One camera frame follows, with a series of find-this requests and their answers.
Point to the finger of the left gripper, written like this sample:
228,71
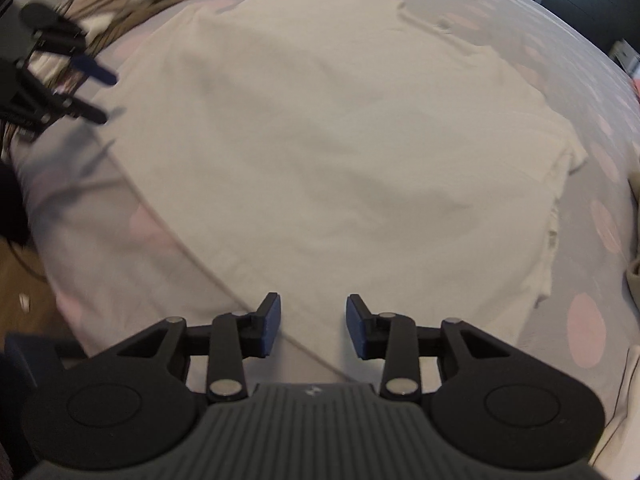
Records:
64,104
56,52

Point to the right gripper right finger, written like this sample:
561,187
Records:
392,338

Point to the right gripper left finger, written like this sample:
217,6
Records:
234,338

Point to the white long-sleeve shirt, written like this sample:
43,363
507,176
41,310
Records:
323,148

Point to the pink polka-dot bed sheet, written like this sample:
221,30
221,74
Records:
114,270

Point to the folded khaki fleece garment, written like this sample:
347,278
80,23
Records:
632,271

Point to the folded white garment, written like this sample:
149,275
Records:
617,455

